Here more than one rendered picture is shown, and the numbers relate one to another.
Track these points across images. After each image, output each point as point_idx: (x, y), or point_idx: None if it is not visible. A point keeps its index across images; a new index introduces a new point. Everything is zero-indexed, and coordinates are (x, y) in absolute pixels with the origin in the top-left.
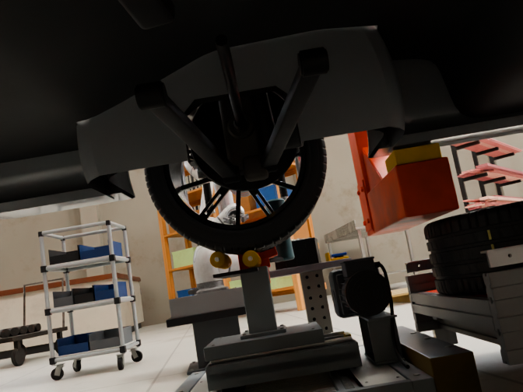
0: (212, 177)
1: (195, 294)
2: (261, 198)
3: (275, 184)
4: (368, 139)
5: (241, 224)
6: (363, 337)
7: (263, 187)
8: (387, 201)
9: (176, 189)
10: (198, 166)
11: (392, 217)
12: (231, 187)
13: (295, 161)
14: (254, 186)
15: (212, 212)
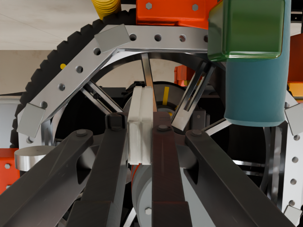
0: (131, 95)
1: None
2: (190, 101)
3: (218, 122)
4: None
5: (149, 58)
6: None
7: (169, 82)
8: (294, 58)
9: (75, 116)
10: (122, 106)
11: (290, 41)
12: (144, 85)
13: (273, 170)
14: (162, 83)
15: (48, 149)
